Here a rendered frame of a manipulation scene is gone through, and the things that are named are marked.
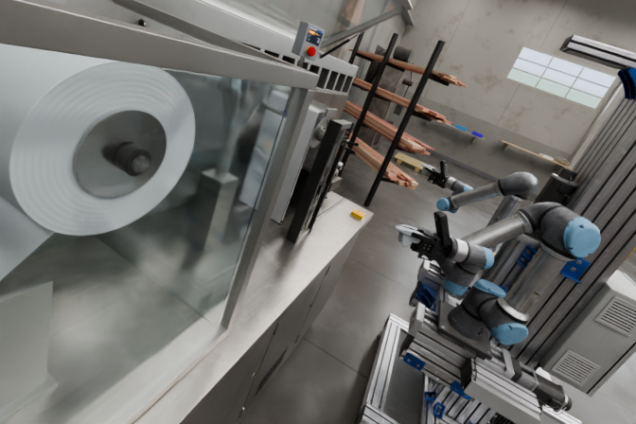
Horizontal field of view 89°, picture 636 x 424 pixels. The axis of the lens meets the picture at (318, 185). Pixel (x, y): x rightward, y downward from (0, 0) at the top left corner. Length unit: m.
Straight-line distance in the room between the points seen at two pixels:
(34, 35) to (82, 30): 0.03
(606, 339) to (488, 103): 10.34
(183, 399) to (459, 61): 11.51
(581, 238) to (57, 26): 1.32
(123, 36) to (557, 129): 12.05
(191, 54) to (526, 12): 11.92
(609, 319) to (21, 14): 1.84
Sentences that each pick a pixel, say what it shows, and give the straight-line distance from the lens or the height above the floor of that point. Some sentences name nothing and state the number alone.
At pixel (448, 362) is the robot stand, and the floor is 0.66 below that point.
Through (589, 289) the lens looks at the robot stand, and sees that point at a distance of 1.79.
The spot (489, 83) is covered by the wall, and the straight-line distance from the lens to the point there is 11.82.
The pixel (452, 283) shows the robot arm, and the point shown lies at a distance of 1.27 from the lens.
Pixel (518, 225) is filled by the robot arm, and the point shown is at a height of 1.34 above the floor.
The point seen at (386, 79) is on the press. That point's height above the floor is 1.66.
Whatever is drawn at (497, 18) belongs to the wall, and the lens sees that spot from 12.06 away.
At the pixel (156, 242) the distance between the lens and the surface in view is 0.52.
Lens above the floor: 1.63
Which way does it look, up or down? 20 degrees down
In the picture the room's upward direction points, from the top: 21 degrees clockwise
